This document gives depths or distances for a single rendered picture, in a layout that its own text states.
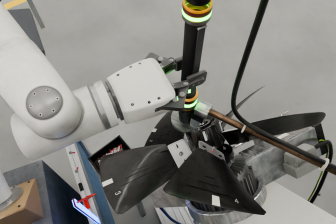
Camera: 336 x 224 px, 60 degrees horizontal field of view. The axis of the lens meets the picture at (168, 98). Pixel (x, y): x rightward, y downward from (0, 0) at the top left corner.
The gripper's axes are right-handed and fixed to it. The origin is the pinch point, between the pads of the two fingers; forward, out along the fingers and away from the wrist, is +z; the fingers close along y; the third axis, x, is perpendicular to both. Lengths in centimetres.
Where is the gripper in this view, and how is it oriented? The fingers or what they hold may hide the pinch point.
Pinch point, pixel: (190, 70)
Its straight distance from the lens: 55.2
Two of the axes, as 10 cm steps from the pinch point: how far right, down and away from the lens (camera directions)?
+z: 9.0, -3.7, 2.3
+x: 0.0, -5.2, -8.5
